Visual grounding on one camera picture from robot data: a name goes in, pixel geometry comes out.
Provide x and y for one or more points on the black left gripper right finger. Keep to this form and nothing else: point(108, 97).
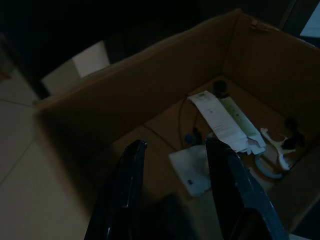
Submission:
point(240, 190)

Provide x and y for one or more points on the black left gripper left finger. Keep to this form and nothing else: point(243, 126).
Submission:
point(120, 190)

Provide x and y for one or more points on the crumpled white tissue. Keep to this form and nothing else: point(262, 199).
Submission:
point(190, 167)

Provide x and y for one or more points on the white forked plastic piece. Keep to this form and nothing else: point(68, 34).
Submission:
point(277, 147)

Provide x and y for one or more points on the torn green-white paper carton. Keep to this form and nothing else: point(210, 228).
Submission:
point(243, 125)

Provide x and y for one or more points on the small blue plug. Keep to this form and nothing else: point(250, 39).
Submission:
point(192, 137)

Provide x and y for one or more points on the black lumpy plastic part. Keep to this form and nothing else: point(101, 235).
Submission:
point(293, 132)

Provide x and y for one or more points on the long white paper receipt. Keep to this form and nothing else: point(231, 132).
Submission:
point(212, 112)

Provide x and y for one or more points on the black round knob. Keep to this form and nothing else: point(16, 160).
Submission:
point(221, 87)

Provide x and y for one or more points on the large open cardboard box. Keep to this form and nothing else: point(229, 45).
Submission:
point(155, 82)

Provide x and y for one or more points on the white square box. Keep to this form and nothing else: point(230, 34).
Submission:
point(82, 65)

